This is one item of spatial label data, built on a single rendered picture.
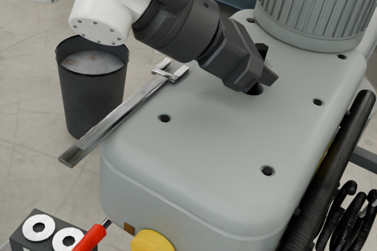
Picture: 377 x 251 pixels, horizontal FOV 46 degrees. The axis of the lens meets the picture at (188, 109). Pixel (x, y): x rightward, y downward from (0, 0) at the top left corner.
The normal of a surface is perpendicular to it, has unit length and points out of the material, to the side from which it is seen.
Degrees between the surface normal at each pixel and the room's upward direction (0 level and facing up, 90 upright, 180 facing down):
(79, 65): 0
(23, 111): 0
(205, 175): 0
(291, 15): 90
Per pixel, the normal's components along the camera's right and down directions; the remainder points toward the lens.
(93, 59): 0.13, -0.76
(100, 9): 0.19, -0.22
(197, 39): 0.32, 0.51
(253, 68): 0.57, -0.01
